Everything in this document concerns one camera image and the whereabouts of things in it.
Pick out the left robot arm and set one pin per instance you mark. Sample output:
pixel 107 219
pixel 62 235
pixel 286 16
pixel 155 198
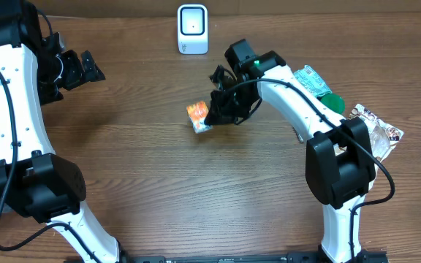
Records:
pixel 34 181

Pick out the orange Kleenex tissue pack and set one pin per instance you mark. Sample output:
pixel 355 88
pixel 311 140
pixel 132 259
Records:
pixel 197 113

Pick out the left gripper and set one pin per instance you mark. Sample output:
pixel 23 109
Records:
pixel 77 73

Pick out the white barcode scanner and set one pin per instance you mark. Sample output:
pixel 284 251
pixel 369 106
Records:
pixel 192 29

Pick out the beige plastic pouch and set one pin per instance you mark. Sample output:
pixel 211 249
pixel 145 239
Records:
pixel 383 136

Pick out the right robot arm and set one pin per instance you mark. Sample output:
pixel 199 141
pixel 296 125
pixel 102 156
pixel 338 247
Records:
pixel 339 162

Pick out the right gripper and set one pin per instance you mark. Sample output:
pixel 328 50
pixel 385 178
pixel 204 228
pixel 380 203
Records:
pixel 222 113

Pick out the green lid jar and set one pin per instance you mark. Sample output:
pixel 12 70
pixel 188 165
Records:
pixel 334 102

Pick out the teal wet wipes pack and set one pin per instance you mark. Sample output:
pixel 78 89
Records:
pixel 312 81

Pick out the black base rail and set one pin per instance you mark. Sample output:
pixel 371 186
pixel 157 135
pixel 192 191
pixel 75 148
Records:
pixel 293 257

